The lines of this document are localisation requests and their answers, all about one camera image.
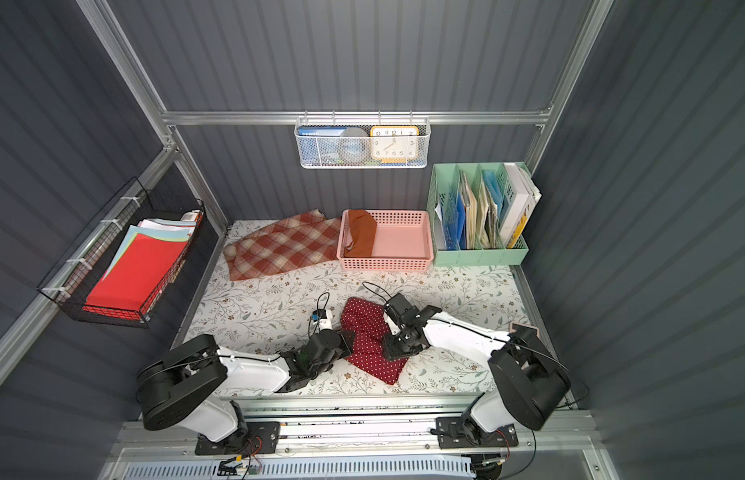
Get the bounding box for dark red polka-dot skirt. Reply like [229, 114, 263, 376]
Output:
[340, 297, 408, 385]

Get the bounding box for rust orange skirt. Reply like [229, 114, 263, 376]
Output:
[344, 210, 378, 258]

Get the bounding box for red plaid skirt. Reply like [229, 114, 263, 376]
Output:
[222, 210, 342, 281]

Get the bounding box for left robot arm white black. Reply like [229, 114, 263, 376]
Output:
[136, 329, 356, 445]

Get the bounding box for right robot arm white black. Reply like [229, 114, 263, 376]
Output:
[383, 294, 572, 445]

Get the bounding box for grey tape roll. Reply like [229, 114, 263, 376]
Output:
[336, 127, 370, 165]

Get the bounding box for pink plastic basket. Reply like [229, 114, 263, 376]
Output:
[336, 210, 435, 272]

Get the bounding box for blue folders in organizer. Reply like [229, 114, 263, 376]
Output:
[443, 188, 468, 251]

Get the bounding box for small orange white card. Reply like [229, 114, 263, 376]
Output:
[509, 322, 540, 337]

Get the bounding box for mint green file organizer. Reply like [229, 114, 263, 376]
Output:
[426, 163, 529, 267]

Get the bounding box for white book in organizer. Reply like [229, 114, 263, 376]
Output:
[501, 163, 542, 249]

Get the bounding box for yellow alarm clock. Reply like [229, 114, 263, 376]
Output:
[370, 125, 420, 163]

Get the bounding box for red paper stack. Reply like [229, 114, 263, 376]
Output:
[84, 233, 186, 320]

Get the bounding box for blue box in basket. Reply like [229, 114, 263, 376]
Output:
[294, 126, 346, 168]

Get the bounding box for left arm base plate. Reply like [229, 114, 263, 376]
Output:
[194, 422, 282, 456]

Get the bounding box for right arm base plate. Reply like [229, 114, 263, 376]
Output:
[430, 416, 519, 450]

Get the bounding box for white wire wall basket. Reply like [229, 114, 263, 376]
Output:
[294, 115, 432, 169]

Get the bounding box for black wire side basket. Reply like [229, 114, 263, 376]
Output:
[38, 179, 206, 328]

